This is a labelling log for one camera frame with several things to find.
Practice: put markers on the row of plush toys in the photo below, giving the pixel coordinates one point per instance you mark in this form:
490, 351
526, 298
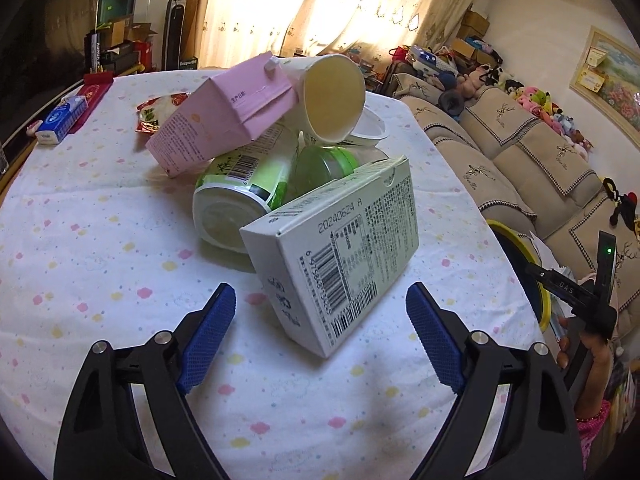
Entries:
535, 100

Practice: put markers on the clear green plastic jar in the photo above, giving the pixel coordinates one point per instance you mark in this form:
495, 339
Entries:
320, 170

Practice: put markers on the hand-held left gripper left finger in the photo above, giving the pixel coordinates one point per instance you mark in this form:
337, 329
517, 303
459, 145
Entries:
210, 330

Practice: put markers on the grey tower fan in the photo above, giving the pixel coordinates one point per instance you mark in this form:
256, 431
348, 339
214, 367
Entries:
175, 35

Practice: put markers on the beige sofa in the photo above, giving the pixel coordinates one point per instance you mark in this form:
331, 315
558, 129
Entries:
500, 170

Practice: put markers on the grey round cushion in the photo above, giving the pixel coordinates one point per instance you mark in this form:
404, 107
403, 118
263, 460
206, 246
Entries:
452, 102

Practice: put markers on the white paper cup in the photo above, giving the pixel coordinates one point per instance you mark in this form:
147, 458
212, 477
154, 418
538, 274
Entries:
330, 95

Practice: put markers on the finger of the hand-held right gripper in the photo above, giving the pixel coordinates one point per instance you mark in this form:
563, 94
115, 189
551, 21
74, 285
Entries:
539, 272

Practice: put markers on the flat red box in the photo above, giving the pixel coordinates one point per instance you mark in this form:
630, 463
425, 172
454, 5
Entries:
95, 91

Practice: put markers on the stacked brown cardboard boxes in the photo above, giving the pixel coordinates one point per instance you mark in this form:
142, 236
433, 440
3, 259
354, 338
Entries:
474, 24

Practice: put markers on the framed flower picture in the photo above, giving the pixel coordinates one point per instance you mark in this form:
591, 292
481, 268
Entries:
615, 75

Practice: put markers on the pink milk carton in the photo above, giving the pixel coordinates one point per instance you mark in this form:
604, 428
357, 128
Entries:
210, 120

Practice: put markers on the person's right hand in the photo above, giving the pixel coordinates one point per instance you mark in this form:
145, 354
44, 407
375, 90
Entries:
595, 355

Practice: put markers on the pile of cardboard boxes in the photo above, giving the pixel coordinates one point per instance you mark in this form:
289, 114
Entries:
125, 35

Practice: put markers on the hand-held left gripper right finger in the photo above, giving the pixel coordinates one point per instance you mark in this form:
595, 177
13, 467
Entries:
435, 330

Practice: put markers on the person's right forearm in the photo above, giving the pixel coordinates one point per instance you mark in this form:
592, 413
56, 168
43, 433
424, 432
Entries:
592, 395

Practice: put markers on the white cardboard box with barcode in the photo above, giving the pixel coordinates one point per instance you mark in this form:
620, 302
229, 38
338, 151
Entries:
340, 240

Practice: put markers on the person's pink clothing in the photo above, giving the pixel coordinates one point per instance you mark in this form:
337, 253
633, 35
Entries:
592, 435

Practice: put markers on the black and red plush toy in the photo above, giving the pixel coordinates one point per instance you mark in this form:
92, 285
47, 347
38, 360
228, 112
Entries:
622, 205

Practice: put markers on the yellow trash bin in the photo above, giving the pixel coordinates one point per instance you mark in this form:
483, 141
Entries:
515, 255

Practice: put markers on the loose white papers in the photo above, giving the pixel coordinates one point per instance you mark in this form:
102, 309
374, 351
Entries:
545, 252

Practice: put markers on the blue starred suitcase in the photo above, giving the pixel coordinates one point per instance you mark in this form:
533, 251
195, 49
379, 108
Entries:
422, 59

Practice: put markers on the cream curtain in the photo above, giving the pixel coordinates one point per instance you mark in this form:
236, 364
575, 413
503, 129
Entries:
350, 5

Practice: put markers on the white dotted tablecloth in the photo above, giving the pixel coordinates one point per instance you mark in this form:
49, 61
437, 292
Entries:
100, 240

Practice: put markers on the red and white snack packet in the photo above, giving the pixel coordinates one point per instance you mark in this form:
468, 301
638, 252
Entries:
160, 110

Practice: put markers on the blue tissue pack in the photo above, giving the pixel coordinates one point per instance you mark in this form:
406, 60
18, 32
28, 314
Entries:
60, 120

